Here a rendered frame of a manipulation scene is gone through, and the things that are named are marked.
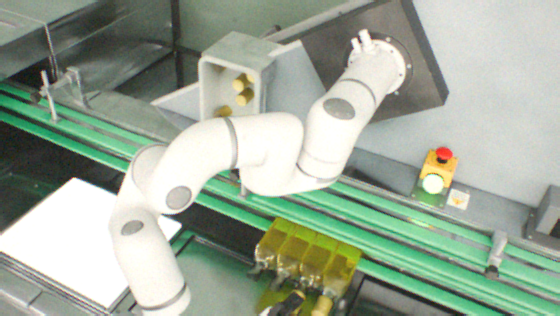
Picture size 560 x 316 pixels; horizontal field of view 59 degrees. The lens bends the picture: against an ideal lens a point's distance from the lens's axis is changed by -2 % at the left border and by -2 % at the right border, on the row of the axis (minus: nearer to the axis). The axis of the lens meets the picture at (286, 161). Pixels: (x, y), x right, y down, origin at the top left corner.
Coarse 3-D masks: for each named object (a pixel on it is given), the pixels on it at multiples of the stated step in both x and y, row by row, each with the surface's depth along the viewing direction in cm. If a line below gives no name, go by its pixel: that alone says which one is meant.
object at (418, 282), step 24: (24, 120) 159; (72, 144) 151; (96, 144) 153; (120, 168) 145; (216, 192) 140; (240, 216) 133; (264, 216) 134; (360, 264) 124; (384, 264) 125; (408, 288) 120; (432, 288) 120; (456, 288) 120; (480, 312) 115; (504, 312) 116
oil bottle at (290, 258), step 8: (296, 232) 123; (304, 232) 123; (312, 232) 123; (288, 240) 120; (296, 240) 121; (304, 240) 121; (312, 240) 121; (288, 248) 118; (296, 248) 119; (304, 248) 119; (280, 256) 117; (288, 256) 117; (296, 256) 117; (304, 256) 118; (280, 264) 116; (288, 264) 115; (296, 264) 115; (288, 272) 115; (296, 272) 116
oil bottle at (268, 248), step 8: (272, 224) 124; (280, 224) 124; (288, 224) 124; (296, 224) 125; (272, 232) 122; (280, 232) 122; (288, 232) 122; (264, 240) 120; (272, 240) 120; (280, 240) 120; (256, 248) 118; (264, 248) 118; (272, 248) 118; (280, 248) 119; (256, 256) 118; (264, 256) 117; (272, 256) 117; (272, 264) 118
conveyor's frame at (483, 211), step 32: (32, 64) 168; (64, 96) 155; (96, 96) 156; (128, 96) 157; (128, 128) 146; (160, 128) 145; (352, 160) 125; (384, 160) 126; (384, 192) 118; (480, 192) 119; (480, 224) 111; (512, 224) 112
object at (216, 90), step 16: (208, 64) 128; (224, 64) 122; (208, 80) 131; (224, 80) 134; (256, 80) 121; (208, 96) 134; (224, 96) 138; (256, 96) 123; (208, 112) 137; (240, 112) 138; (256, 112) 126
